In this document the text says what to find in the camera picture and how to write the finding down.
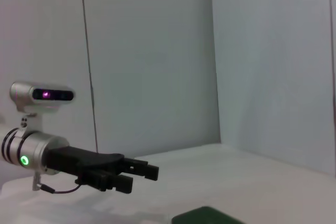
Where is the green glasses case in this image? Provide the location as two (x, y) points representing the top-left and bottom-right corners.
(171, 206), (248, 224)

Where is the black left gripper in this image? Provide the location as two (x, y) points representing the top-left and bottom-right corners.
(45, 146), (160, 194)

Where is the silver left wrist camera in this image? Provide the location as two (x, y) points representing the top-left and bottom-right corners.
(9, 80), (77, 116)

